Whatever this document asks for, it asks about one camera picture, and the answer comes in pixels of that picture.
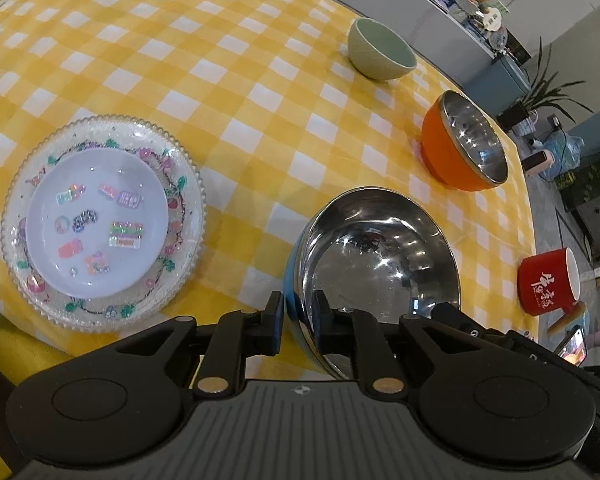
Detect orange steel bowl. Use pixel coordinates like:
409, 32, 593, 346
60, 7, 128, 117
420, 91, 510, 192

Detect grey stone television cabinet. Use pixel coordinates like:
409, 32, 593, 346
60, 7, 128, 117
365, 0, 512, 57

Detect small white sticker plate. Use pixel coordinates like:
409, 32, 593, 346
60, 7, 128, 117
27, 152, 170, 298

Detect red mug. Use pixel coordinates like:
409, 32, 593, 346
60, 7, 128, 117
517, 247, 581, 317

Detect tall potted plant black pot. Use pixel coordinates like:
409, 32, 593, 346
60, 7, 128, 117
497, 37, 594, 131

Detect yellow checked tablecloth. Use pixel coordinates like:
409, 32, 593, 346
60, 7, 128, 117
0, 0, 538, 480

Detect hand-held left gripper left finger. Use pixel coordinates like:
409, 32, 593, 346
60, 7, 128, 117
100, 291, 285, 395

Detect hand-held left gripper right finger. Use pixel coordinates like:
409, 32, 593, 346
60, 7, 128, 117
313, 290, 486, 395

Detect pink space heater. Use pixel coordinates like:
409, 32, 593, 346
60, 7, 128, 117
525, 150, 554, 177

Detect white fruit print plate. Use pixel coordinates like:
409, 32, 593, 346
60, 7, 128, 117
12, 135, 193, 321

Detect blue grey trash bin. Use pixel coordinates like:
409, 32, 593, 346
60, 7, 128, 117
462, 52, 531, 107

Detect green ceramic bowl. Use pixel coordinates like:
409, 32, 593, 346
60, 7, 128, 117
348, 17, 417, 82

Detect leafy green plants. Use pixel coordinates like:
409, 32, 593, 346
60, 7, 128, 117
557, 152, 600, 211

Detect blue steel bowl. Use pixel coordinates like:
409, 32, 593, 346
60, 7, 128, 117
282, 186, 462, 381

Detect blue plastic bag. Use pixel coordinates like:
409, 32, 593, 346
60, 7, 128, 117
540, 132, 586, 181

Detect smartphone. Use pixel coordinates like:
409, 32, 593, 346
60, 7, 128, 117
560, 325, 590, 367

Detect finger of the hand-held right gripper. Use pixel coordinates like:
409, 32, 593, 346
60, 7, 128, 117
430, 302, 519, 349

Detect clear glass plate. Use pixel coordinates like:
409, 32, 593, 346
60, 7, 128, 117
0, 114, 207, 333

